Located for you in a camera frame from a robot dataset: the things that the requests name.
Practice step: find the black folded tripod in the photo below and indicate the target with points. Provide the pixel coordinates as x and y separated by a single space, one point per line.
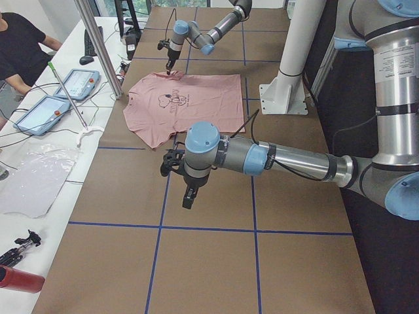
14 255

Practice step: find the person in black shirt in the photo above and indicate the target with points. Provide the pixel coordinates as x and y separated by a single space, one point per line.
22 59

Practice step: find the clear plastic bag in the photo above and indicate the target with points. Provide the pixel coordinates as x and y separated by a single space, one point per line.
32 188

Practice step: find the pink Snoopy t-shirt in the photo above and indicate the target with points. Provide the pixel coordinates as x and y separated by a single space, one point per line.
161 104

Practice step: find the brown paper table cover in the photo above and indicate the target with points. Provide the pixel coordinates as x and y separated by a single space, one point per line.
276 243

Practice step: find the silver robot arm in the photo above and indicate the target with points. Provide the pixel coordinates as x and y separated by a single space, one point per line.
390 178
190 31

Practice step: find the black computer mouse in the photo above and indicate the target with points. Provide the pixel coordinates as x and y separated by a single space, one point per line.
84 60

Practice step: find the aluminium frame post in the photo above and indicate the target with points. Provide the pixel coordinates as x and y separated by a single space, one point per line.
93 30

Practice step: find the near blue teach pendant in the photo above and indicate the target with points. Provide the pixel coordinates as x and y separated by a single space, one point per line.
42 116

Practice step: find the white camera mast pedestal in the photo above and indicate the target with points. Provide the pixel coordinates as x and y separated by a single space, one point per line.
285 94

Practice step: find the red cylinder bottle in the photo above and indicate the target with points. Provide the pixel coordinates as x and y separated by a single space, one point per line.
22 281

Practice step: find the black keyboard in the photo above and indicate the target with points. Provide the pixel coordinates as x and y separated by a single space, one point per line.
89 49

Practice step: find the far blue teach pendant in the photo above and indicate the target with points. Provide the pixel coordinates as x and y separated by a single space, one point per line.
80 83

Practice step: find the metal rod green tip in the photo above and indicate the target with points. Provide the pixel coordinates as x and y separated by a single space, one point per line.
83 122

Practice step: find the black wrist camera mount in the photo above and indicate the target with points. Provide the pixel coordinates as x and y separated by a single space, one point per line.
173 160

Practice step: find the white plastic hook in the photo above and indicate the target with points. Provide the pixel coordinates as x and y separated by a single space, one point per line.
85 131

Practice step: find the blue teach pendant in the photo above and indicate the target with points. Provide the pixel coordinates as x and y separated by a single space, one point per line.
80 83
42 116

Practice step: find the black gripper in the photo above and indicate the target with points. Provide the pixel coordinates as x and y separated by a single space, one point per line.
171 55
194 180

